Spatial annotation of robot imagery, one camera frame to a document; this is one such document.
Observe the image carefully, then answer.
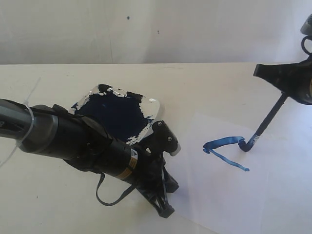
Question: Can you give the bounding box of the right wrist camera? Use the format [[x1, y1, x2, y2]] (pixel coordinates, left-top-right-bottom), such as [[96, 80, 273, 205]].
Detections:
[[300, 18, 312, 36]]

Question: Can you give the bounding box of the white paper sheet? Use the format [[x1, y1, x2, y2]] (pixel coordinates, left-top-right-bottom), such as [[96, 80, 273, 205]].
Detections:
[[167, 114, 312, 234]]

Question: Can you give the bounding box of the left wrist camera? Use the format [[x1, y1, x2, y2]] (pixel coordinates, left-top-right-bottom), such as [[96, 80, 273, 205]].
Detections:
[[150, 120, 181, 156]]

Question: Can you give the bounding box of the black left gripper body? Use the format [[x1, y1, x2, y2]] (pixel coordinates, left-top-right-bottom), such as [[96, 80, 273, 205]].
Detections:
[[107, 138, 168, 192]]

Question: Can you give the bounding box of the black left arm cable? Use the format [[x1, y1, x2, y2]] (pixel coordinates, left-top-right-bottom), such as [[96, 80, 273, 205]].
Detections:
[[95, 170, 137, 206]]

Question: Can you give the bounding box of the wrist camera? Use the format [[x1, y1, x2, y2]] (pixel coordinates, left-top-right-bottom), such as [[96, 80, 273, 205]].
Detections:
[[150, 120, 181, 156], [300, 18, 312, 36]]

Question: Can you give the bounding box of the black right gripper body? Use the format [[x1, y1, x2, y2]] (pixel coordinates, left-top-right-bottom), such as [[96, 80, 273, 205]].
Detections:
[[300, 55, 312, 105]]

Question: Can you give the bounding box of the white zip tie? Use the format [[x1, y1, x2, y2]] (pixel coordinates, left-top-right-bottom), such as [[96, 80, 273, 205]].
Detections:
[[0, 78, 41, 166]]

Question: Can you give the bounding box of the white tray with blue paint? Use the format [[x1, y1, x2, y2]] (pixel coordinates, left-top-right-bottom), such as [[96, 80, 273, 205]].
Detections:
[[69, 84, 160, 145]]

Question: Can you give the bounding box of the black paintbrush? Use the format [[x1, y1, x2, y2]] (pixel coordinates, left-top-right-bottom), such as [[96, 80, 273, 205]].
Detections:
[[238, 93, 288, 152]]

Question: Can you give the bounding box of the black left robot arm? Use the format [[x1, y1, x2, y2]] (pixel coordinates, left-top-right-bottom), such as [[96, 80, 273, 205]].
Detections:
[[0, 99, 179, 218]]

